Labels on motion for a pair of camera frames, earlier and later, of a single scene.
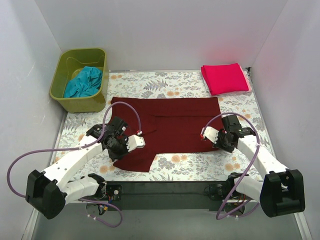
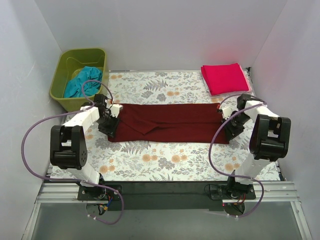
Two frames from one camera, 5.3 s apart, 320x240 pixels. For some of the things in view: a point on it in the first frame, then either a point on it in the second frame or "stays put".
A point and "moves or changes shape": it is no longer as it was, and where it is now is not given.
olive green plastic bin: (70, 59) stays put
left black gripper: (116, 146) → (108, 125)
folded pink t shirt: (224, 78) stays put
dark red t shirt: (166, 124) moves or changes shape
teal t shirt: (85, 83) stays put
